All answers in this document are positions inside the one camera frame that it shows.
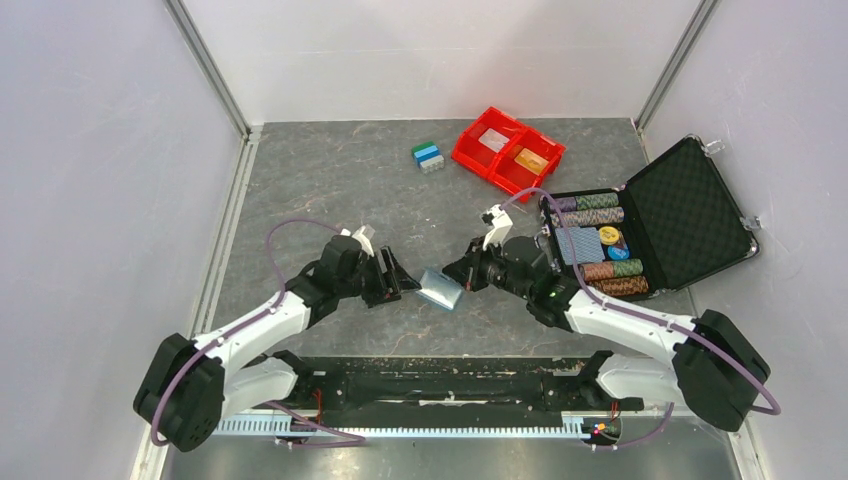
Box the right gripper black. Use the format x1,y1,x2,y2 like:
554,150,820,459
443,235,532,301

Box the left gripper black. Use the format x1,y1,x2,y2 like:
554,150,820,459
336,245,421,309

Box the blue card holder wallet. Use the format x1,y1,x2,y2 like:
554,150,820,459
417,269,464,311

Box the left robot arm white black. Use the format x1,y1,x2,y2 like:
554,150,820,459
132,232,420,452

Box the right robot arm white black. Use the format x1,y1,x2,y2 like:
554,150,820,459
442,236,774,432

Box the blue playing card deck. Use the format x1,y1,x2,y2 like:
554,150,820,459
555,227,605,266

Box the orange card in bin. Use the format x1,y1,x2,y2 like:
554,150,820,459
514,148,549,176

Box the white card in bin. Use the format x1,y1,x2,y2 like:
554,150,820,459
478,128,509,153

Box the stacked green blue white blocks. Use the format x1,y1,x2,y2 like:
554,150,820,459
411,142,445,174

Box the red divided plastic bin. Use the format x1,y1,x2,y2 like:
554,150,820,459
451,106,566,195

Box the yellow dealer chip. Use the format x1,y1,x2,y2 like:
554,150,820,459
598,226,622,246

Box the blue dealer chip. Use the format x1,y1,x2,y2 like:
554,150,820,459
607,244,631,261

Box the purple green chip row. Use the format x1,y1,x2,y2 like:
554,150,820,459
545,193,622,213

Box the purple brown chip row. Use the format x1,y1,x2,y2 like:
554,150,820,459
550,207,625,227

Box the orange green chip row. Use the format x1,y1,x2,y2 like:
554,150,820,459
579,259,644,282

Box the orange brown chip row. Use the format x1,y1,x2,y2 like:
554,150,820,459
588,276,650,297

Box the black poker chip case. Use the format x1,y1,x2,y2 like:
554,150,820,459
539,135,759,301

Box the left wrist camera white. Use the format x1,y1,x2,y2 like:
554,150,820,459
341,225,375,257

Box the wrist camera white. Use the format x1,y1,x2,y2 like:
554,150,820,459
341,225,375,257
480,204,513,250

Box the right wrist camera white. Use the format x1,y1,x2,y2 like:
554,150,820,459
480,204,513,250

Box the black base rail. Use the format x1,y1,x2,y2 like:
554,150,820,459
185,354,713,432

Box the aluminium frame post left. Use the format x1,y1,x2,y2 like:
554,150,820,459
164,0,252,138

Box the aluminium frame post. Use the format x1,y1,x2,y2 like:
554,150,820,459
164,0,252,138
633,0,721,136

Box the aluminium frame post right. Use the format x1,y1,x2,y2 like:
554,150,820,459
633,0,721,136

